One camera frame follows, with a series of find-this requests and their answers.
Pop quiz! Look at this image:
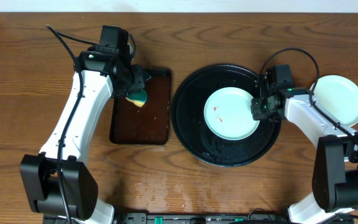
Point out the black round tray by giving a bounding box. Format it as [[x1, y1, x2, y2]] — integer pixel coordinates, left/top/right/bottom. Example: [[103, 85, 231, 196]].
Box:
[[171, 64, 281, 167]]

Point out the green yellow sponge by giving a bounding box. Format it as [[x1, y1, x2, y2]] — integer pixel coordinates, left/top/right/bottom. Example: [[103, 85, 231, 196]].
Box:
[[125, 71, 152, 108]]

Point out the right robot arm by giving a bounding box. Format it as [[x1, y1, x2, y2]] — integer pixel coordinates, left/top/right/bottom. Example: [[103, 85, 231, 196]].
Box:
[[250, 88, 358, 223]]

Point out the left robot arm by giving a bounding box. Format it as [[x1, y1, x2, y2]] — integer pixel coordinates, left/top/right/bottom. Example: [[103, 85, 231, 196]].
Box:
[[20, 44, 149, 223]]

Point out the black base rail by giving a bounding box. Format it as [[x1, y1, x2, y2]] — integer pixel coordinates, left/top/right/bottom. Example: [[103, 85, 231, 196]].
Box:
[[111, 213, 291, 224]]

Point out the pale green plate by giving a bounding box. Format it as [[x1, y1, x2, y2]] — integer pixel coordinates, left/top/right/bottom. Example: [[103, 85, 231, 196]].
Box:
[[314, 75, 358, 127]]

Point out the light blue plate front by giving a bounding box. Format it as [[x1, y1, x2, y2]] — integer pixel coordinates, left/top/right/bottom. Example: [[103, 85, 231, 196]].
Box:
[[203, 87, 259, 141]]

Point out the black rectangular tray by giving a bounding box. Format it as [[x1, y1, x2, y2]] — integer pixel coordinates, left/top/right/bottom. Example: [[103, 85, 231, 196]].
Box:
[[109, 69, 172, 145]]

